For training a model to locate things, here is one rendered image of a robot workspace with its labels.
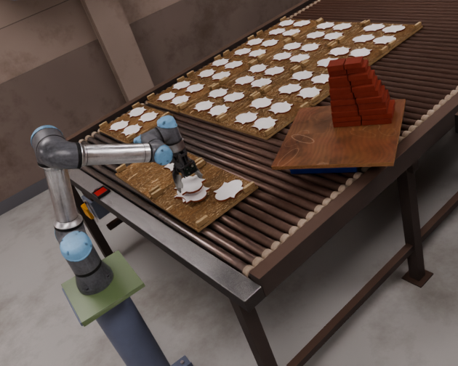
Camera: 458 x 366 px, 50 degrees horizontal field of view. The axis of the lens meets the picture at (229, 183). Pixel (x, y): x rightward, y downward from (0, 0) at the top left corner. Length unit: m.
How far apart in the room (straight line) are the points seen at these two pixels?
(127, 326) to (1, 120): 3.10
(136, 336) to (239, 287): 0.66
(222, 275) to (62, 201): 0.69
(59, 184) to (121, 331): 0.69
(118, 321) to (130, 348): 0.17
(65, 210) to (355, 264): 1.74
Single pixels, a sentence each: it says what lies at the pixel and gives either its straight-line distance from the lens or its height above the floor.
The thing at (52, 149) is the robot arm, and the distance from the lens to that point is 1.82.
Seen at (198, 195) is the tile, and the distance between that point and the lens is 2.22.
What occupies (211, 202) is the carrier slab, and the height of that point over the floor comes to 0.94.
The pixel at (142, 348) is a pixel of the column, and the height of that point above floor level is 0.51.
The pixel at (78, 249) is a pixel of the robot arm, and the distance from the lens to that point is 1.98.
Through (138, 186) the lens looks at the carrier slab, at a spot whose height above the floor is 0.94.
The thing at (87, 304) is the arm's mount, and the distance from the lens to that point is 2.07.
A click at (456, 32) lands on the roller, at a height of 0.92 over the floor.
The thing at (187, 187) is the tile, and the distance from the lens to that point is 2.22.
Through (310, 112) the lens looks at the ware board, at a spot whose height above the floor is 1.04.
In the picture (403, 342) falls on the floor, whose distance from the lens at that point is 2.68.
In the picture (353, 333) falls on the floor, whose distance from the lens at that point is 2.73.
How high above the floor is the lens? 2.16
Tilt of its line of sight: 32 degrees down
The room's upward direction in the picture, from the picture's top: 20 degrees counter-clockwise
